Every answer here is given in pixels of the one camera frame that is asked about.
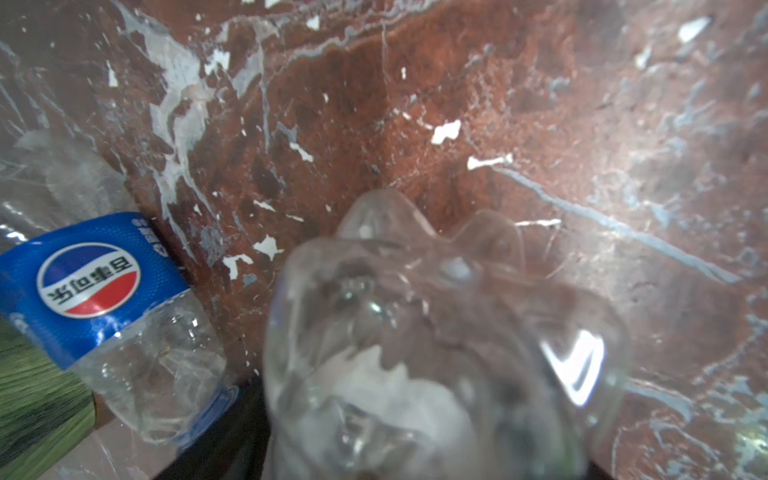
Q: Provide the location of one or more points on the upright-lying Pepsi bottle blue cap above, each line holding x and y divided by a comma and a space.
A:
85, 277

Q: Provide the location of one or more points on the green wood-pattern trash bin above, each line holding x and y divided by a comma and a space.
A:
45, 411

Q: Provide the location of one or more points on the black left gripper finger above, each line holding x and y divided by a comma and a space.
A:
235, 442

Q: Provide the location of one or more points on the red label bottle yellow cap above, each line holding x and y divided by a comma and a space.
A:
394, 352

